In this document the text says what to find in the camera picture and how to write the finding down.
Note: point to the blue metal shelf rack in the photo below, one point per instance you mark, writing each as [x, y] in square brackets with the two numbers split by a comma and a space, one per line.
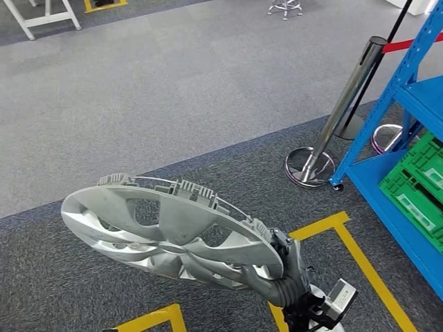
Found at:
[391, 215]

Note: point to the white table frame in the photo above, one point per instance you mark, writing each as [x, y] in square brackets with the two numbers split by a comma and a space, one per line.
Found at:
[52, 19]

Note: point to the silver plastic wheel hubcap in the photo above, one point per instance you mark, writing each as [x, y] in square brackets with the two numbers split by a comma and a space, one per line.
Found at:
[179, 220]

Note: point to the chrome stool base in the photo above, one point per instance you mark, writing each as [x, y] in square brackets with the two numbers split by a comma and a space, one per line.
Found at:
[285, 5]

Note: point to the white lit wall panel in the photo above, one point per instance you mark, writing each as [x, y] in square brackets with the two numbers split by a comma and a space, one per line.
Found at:
[419, 5]

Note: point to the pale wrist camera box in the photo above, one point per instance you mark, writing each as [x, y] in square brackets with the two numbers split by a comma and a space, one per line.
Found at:
[340, 298]

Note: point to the short red barrier belt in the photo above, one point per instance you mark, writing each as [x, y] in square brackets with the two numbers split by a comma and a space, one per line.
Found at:
[408, 44]

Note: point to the black stanchion pole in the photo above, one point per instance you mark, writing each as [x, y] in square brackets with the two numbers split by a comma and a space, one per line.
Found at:
[349, 126]

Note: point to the chrome stanchion post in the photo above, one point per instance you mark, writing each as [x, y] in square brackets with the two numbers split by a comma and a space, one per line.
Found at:
[343, 96]

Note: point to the green plastic crate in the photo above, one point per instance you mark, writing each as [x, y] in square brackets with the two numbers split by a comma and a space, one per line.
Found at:
[411, 206]
[427, 156]

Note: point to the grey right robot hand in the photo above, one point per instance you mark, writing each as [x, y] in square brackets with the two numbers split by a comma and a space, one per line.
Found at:
[297, 266]

